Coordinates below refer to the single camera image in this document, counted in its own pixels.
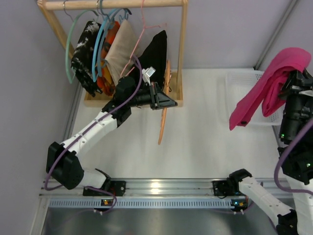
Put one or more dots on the aluminium mounting rail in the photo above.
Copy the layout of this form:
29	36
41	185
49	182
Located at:
166	188

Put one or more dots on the orange patterned trousers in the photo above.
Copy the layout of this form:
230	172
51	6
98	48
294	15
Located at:
105	82

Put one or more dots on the blue hanger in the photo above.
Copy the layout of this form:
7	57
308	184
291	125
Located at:
96	58
123	15

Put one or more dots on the beige trousers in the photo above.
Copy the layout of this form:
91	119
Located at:
122	48

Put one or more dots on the pink hanger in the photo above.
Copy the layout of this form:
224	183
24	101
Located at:
141	34

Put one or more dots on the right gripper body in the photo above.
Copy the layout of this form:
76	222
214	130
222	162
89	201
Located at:
296	88

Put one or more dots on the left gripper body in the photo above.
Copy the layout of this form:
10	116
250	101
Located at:
154	97

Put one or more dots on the slotted cable duct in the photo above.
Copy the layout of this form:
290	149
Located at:
155	203

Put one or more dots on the black white patterned trousers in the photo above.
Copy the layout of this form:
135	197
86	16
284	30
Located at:
81	61

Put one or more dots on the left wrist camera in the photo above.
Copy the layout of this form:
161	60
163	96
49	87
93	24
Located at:
147	74

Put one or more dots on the white plastic basket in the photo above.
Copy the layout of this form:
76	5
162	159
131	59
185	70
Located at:
237	86

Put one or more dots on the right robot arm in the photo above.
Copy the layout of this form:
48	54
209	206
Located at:
294	170

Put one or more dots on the wooden clothes rack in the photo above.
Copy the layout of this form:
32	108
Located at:
49	7

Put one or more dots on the orange hanger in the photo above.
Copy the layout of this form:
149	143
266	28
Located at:
166	90

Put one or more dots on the magenta trousers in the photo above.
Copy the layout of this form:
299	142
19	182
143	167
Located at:
266	90

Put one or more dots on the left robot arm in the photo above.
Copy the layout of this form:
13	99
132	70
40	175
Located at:
64	159

